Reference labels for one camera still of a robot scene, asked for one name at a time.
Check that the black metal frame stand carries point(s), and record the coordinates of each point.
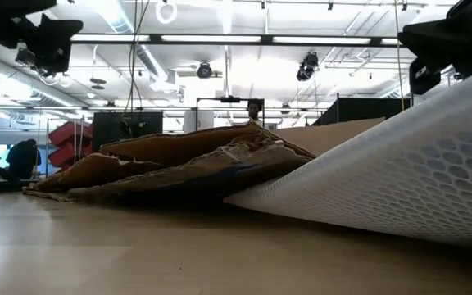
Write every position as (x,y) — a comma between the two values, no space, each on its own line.
(230,99)

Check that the red storage bin rack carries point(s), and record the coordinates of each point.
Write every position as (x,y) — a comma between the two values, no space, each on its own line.
(66,135)

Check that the mesh zip pouch orange trim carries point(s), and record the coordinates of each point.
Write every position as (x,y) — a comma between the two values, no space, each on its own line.
(404,172)

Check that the black monitor screen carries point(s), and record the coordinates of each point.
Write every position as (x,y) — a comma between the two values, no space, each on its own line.
(113,127)

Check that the black partition panel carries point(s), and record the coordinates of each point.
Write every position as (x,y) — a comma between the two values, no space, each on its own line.
(363,110)

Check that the brown cardboard shipping box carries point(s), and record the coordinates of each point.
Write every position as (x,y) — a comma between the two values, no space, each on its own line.
(203,168)

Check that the person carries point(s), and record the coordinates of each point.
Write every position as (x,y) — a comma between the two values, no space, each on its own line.
(23,160)
(255,110)

